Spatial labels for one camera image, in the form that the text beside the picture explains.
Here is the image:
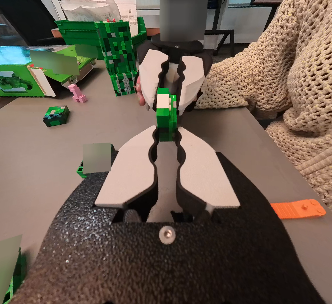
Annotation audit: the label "white paper bags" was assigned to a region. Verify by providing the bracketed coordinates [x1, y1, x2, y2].
[56, 0, 121, 23]

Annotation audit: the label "green brick build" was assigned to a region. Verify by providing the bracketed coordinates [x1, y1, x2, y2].
[0, 247, 27, 304]

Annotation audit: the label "white paper pouch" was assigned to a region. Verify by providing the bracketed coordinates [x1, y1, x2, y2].
[114, 0, 138, 37]

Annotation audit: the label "person's right forearm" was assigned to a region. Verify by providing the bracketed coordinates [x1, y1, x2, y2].
[195, 41, 293, 117]

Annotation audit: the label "pink brick pig figure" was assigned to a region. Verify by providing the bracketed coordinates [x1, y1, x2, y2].
[68, 84, 87, 103]

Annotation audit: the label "black office chair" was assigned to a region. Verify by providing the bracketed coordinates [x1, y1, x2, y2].
[0, 0, 63, 46]

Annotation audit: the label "small green brick assembly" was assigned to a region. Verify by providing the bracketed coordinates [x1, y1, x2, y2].
[156, 88, 178, 142]

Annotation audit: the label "green building set box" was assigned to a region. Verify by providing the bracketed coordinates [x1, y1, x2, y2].
[0, 44, 97, 97]

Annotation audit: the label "person's right hand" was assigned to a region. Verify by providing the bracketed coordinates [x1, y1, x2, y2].
[135, 75, 146, 107]

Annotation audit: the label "tall green blocky brick figure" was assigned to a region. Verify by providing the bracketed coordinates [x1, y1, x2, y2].
[95, 20, 139, 97]

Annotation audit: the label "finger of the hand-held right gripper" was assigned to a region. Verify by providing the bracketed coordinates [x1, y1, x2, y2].
[138, 49, 170, 111]
[176, 54, 207, 115]

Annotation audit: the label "green plastic bin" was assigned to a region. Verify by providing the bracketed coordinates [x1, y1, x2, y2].
[54, 16, 147, 50]

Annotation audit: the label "orange brick separator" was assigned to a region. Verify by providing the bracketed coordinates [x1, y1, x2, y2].
[270, 199, 327, 219]

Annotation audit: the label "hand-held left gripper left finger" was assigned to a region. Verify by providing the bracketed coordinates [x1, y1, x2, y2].
[95, 125, 159, 209]

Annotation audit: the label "green brick cube head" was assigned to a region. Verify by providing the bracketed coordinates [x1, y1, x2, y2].
[42, 105, 70, 127]

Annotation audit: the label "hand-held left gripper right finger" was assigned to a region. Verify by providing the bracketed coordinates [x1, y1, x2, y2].
[176, 127, 241, 212]

